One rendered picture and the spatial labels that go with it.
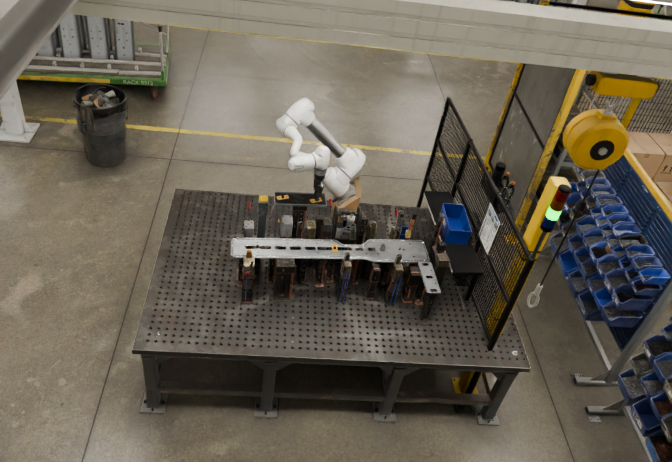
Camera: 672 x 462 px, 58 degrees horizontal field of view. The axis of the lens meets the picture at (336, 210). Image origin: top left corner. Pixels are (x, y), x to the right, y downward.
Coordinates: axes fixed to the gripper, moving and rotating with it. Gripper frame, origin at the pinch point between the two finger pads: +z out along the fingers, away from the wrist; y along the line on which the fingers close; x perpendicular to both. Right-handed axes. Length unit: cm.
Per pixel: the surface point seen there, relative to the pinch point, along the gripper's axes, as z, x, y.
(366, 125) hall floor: 119, 190, -246
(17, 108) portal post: 87, -187, -314
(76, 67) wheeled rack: 88, -120, -393
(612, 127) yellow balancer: -193, -36, 212
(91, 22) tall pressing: 44, -96, -414
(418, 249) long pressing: 20, 58, 53
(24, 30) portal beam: -220, -163, 198
